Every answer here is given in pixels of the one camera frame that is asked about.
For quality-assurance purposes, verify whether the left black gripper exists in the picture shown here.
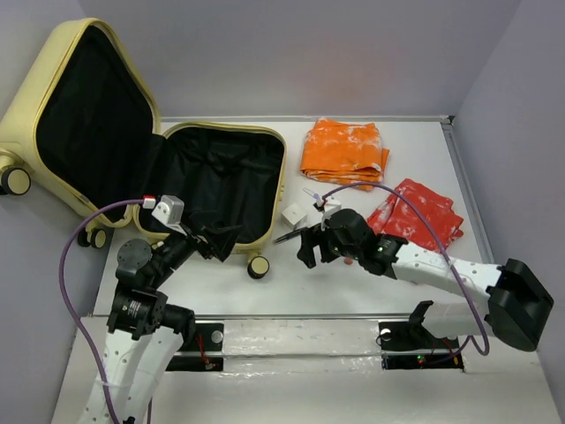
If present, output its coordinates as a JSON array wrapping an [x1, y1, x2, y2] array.
[[150, 207, 245, 285]]

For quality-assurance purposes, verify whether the black pen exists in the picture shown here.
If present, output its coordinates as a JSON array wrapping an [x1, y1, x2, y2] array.
[[274, 227, 306, 244]]

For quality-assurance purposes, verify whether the small white box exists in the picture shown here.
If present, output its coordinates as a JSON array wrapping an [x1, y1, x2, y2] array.
[[281, 203, 308, 230]]

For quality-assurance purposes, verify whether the purple toothbrush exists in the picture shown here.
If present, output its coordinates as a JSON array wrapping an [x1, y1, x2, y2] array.
[[303, 187, 321, 201]]

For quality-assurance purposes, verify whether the red cloth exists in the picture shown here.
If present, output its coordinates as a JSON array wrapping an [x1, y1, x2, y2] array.
[[367, 178, 463, 253]]

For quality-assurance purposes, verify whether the orange cloth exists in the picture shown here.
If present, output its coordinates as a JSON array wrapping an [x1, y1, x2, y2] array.
[[299, 117, 389, 191]]

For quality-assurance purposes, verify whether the yellow suitcase with black lining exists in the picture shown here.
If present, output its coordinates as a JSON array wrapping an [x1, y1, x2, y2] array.
[[1, 18, 286, 259]]

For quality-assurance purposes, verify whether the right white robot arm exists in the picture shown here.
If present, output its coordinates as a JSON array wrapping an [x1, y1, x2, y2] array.
[[297, 208, 554, 352]]

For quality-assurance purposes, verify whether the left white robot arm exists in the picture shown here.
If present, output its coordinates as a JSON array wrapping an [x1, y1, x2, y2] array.
[[79, 226, 240, 423]]

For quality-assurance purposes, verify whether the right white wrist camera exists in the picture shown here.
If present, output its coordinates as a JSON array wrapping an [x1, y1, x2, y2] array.
[[313, 196, 342, 231]]

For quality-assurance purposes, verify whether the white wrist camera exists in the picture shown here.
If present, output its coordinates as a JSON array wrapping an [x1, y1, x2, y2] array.
[[313, 196, 342, 231], [151, 195, 186, 235]]

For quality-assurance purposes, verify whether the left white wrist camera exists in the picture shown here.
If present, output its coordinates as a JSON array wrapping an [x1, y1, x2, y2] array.
[[151, 195, 186, 235]]

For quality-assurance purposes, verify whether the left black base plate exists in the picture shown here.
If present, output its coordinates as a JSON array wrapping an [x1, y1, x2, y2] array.
[[166, 322, 224, 372]]

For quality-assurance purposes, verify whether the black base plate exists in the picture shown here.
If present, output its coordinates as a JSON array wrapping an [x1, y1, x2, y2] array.
[[375, 322, 464, 371], [166, 322, 224, 372]]

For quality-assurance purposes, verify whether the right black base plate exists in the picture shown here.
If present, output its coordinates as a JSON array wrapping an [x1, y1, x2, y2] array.
[[375, 322, 464, 371]]

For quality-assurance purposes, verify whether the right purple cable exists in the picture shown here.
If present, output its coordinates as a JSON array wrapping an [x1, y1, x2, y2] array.
[[320, 181, 491, 357]]

